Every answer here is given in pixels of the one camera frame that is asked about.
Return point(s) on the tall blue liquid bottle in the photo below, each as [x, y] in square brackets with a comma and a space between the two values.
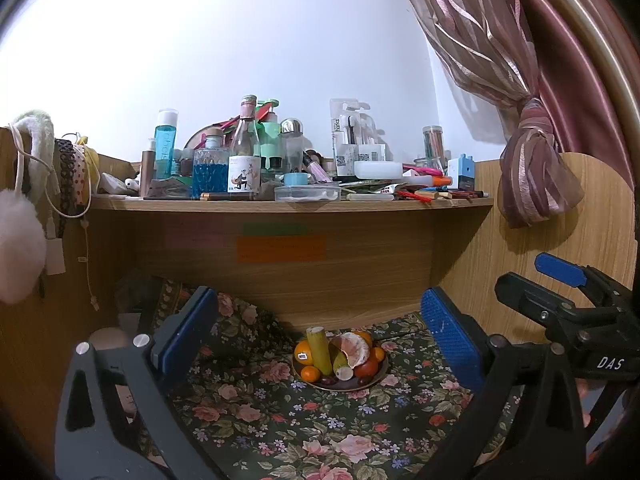
[166, 145]

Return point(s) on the white fluffy pompom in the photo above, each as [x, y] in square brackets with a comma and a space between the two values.
[20, 250]

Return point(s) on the brown cosmetic tube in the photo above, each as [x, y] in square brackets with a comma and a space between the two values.
[147, 172]

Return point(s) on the dark floral cloth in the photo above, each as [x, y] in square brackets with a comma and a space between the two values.
[280, 425]

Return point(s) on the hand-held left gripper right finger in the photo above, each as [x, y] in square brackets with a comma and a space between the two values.
[450, 340]

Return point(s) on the medium orange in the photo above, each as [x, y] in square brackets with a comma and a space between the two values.
[365, 337]

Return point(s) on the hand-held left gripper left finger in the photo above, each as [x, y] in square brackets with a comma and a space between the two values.
[187, 335]

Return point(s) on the dark pink satin curtain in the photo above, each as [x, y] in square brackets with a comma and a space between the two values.
[575, 60]

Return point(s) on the tapered yellow green fruit piece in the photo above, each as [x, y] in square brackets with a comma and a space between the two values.
[342, 366]

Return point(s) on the yellow headband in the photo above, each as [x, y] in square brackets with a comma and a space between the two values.
[92, 160]

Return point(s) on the blue white pencil sharpener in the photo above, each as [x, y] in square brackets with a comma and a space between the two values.
[461, 172]

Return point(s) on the green pump bottle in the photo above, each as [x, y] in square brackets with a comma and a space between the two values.
[270, 130]

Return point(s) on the blue tape roll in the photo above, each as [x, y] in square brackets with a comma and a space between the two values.
[295, 179]

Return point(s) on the small tangerine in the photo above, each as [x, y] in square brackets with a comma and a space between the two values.
[310, 373]
[379, 355]

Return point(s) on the faceted blue glass bottle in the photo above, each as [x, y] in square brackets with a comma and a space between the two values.
[210, 175]

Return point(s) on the peeled pomelo segment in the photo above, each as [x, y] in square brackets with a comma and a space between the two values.
[356, 350]

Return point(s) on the large orange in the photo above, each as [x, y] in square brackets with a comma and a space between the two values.
[302, 352]

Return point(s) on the clear bottle with silver cap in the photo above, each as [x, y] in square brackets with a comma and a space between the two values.
[291, 145]

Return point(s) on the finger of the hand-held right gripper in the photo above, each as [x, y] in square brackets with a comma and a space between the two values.
[525, 292]
[560, 270]

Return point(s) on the dark red jujube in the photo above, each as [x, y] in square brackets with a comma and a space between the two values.
[327, 381]

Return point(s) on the green sticky note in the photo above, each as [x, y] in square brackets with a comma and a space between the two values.
[275, 229]

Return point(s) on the black lace headband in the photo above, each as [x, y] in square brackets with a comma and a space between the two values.
[67, 175]

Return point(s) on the orange white marker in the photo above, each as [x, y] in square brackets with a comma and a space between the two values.
[432, 180]

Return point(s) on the striped pink sheer curtain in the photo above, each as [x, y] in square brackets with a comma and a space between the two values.
[475, 50]

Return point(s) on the pale pink object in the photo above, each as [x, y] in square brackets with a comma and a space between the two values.
[107, 341]

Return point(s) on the red tomato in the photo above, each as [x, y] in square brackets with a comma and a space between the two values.
[366, 368]

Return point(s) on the clear plastic container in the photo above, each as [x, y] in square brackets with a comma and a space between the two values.
[307, 193]

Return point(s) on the dark brown round plate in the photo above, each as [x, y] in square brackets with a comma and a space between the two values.
[350, 386]

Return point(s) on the wooden shelf unit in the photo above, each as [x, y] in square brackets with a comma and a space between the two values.
[350, 280]

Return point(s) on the white charger plug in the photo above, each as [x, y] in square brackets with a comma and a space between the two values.
[55, 257]

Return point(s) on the clear bottle with illustrated label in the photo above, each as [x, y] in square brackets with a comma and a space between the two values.
[245, 160]

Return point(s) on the clear jar of sticks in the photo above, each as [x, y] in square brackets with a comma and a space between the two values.
[433, 145]

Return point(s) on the orange sticky note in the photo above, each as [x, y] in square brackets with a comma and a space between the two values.
[280, 249]

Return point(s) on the white box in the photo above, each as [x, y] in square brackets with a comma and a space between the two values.
[377, 170]

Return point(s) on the white fluffy headband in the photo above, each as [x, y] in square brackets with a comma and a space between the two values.
[37, 122]

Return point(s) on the white toothbrush package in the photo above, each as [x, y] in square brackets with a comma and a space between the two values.
[350, 130]

